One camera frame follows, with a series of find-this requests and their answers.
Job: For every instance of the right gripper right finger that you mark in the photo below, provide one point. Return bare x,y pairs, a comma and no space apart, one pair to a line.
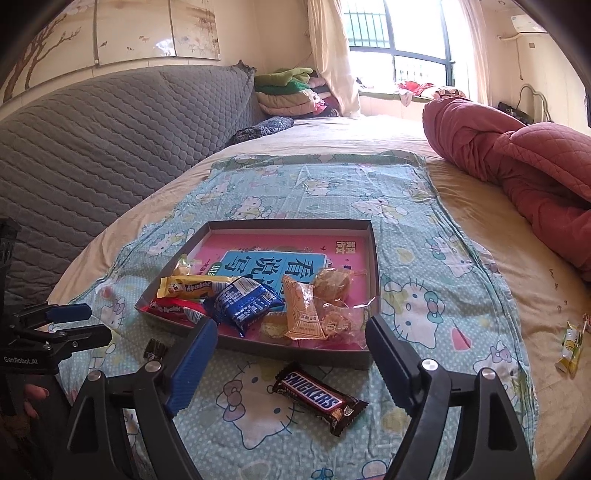
398,364

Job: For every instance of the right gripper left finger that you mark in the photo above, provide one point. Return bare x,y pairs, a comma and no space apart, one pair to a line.
185,363

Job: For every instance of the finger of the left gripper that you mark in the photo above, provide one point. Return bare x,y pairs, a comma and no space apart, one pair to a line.
43,314
62,343

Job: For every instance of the small dark chocolate packet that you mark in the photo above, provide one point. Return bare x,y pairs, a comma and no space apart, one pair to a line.
154,350

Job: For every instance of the brown Snickers bar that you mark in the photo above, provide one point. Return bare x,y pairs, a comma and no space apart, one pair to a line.
338,409

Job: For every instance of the blue snack packet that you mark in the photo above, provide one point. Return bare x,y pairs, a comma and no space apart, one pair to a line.
241,303

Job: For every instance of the orange snack packet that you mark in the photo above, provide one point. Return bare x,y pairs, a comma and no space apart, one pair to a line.
303,322

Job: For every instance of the person's left hand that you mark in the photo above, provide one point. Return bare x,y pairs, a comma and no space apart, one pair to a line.
34,393

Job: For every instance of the red candy bar wrapper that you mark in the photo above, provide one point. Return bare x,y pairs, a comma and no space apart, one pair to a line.
175,310

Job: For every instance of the yellow candy bar wrapper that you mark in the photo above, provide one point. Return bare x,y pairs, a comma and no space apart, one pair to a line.
191,286

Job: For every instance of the Hello Kitty blue blanket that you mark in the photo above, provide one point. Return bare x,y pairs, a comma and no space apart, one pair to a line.
438,290

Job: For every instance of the small square cake packet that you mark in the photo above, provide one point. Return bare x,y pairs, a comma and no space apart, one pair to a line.
273,328

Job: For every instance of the small yellow green packet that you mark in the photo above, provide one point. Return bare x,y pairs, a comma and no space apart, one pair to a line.
184,266

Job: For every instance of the round pastry clear wrapper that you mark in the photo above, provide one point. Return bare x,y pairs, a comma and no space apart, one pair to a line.
332,284

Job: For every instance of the shallow grey cardboard tray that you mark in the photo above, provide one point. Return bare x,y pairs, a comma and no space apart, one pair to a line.
311,352

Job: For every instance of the pink and blue book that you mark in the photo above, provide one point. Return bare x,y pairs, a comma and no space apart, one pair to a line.
267,255

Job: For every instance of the grey quilted headboard cover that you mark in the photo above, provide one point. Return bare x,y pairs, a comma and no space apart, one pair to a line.
75,160

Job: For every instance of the beige bed sheet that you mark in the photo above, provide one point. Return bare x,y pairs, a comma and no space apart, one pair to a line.
546,290

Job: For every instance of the yellow green candy on sheet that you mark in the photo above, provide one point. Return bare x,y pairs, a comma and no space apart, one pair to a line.
572,346

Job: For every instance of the red quilted duvet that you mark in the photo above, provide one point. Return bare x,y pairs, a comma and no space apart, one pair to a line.
543,168

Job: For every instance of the dark patterned cloth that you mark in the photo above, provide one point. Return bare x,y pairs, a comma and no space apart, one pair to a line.
266,127

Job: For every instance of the clothes on window sill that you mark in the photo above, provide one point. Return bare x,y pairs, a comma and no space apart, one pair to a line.
413,91

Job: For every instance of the stack of folded clothes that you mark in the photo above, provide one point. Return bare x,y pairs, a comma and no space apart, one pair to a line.
296,93

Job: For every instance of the cream curtain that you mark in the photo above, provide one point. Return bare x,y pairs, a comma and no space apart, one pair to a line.
330,51

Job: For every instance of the white air conditioner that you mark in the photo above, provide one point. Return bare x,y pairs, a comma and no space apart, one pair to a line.
524,24

